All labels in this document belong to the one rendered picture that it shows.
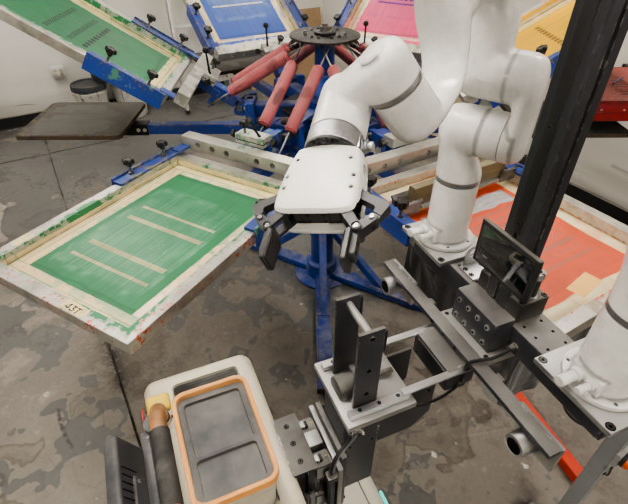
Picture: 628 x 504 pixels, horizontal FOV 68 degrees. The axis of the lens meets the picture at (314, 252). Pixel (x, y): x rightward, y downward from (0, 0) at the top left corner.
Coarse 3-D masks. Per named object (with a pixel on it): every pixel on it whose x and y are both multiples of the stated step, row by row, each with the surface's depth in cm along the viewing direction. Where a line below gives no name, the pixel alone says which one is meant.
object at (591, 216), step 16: (480, 160) 175; (400, 176) 162; (416, 176) 164; (432, 176) 169; (384, 192) 160; (560, 208) 152; (576, 208) 147; (592, 208) 146; (592, 224) 144; (608, 224) 140; (624, 224) 139; (624, 240) 137; (592, 304) 112; (560, 320) 108; (576, 320) 108; (592, 320) 110
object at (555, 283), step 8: (416, 216) 149; (424, 216) 149; (472, 216) 149; (552, 272) 127; (560, 272) 127; (568, 272) 127; (544, 280) 124; (552, 280) 124; (560, 280) 124; (568, 280) 124; (544, 288) 122; (552, 288) 122; (560, 288) 122; (552, 296) 120; (560, 296) 120; (568, 296) 120; (552, 304) 117
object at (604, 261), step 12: (480, 192) 161; (504, 204) 155; (564, 228) 144; (576, 228) 144; (588, 240) 139; (600, 252) 134; (612, 252) 134; (576, 264) 130; (588, 264) 130; (600, 264) 130; (612, 264) 130; (600, 276) 126
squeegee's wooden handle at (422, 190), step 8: (488, 160) 157; (488, 168) 156; (496, 168) 158; (488, 176) 158; (496, 176) 161; (416, 184) 144; (424, 184) 144; (432, 184) 145; (408, 192) 145; (416, 192) 143; (424, 192) 145; (424, 200) 147
